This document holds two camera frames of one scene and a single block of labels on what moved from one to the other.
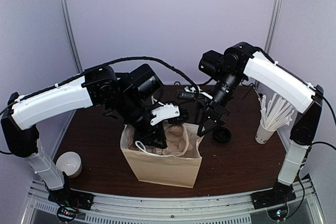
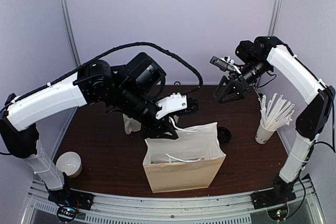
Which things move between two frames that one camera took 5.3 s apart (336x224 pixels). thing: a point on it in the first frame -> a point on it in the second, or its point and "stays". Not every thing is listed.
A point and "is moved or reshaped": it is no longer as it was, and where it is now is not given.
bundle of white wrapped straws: (275, 113) stays
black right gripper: (212, 109) -> (231, 88)
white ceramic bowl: (70, 163) stays
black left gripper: (157, 132) -> (156, 130)
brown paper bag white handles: (177, 164) is moved or reshaped
